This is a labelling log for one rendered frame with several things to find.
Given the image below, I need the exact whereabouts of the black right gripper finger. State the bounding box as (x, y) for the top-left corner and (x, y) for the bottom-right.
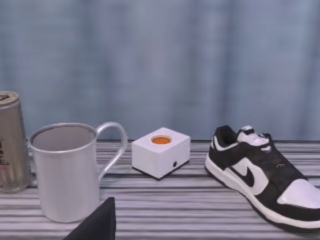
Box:
(62, 196), (118, 240)

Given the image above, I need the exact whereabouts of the silver metal mug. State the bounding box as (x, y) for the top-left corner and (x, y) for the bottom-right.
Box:
(28, 121), (129, 224)

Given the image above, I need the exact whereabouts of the white box with orange hole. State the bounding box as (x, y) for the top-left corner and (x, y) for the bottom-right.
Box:
(131, 126), (191, 181)

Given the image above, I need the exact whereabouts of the silver beverage can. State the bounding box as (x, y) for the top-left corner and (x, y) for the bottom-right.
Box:
(0, 90), (32, 194)

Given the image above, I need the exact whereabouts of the black and white sneaker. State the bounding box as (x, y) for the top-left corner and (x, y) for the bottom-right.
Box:
(204, 124), (320, 235)

